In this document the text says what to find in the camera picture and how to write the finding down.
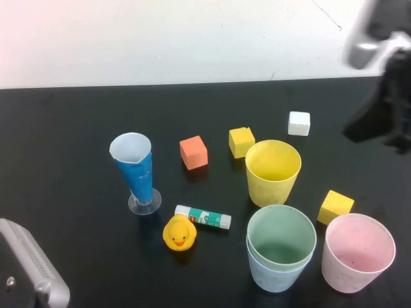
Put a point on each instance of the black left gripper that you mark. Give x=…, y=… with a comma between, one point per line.
x=14, y=282

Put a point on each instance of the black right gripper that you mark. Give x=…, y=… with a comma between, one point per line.
x=398, y=73

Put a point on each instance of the yellow plastic cup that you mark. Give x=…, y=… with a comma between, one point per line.
x=271, y=191

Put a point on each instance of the pink plastic cup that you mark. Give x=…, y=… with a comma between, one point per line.
x=350, y=272

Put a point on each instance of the green plastic cup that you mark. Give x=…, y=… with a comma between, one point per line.
x=279, y=250

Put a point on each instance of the white foam cube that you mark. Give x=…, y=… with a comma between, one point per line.
x=299, y=123

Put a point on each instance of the yellow foam cube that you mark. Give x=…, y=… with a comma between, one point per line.
x=334, y=208

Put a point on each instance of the yellow foam cube notched corner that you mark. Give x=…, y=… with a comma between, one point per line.
x=240, y=143

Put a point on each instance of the tall measuring cup blue paper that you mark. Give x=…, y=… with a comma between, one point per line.
x=136, y=173

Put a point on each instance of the yellow rubber duck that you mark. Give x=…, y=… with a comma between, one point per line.
x=179, y=235

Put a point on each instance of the light blue plastic cup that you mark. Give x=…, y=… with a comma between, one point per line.
x=276, y=279

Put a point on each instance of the orange foam cube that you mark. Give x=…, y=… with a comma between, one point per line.
x=193, y=153

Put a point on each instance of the white green glue stick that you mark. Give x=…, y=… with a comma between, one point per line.
x=205, y=218

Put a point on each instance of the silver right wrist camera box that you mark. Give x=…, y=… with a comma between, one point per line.
x=361, y=48

